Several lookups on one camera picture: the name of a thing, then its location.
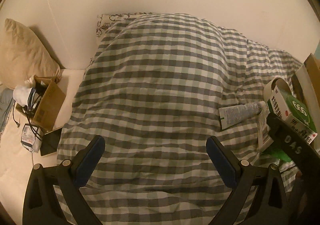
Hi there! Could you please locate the white cream tube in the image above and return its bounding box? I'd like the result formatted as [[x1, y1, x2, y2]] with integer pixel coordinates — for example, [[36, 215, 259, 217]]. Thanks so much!
[[219, 101, 266, 130]]

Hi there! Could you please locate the white patterned pillow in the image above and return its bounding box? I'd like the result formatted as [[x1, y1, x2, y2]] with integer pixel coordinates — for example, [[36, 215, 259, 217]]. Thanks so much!
[[96, 12, 152, 43]]

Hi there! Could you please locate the beige pillow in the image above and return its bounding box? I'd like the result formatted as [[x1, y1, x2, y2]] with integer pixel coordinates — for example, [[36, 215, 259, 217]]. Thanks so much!
[[1, 18, 61, 89]]

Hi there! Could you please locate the small cardboard box with clutter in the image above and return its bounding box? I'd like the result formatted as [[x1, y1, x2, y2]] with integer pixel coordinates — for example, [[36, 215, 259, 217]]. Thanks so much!
[[16, 76, 66, 132]]

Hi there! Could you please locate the brown cardboard tape ring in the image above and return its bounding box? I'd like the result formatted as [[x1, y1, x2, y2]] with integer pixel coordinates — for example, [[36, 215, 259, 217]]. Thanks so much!
[[262, 77, 295, 105]]

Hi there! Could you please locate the green white 999 medicine box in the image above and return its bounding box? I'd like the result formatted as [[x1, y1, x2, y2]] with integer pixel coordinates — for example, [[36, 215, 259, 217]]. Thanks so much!
[[267, 86, 317, 144]]

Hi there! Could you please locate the open cardboard storage box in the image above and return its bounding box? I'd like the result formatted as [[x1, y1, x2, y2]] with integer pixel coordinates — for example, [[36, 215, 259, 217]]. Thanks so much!
[[291, 54, 319, 132]]

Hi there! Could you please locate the grey white checkered duvet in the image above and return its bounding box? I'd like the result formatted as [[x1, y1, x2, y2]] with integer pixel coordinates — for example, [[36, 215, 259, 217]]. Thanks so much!
[[57, 13, 300, 224]]

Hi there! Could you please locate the white leaflet packet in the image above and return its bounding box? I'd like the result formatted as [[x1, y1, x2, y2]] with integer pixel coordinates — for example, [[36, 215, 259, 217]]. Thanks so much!
[[258, 109, 273, 152]]

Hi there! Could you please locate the black tablet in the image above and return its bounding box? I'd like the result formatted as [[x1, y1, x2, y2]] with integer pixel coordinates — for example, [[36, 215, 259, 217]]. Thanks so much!
[[40, 127, 62, 156]]

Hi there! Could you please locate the white plastic packet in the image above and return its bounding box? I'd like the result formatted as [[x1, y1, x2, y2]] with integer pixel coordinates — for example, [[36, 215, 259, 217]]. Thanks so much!
[[21, 124, 43, 153]]

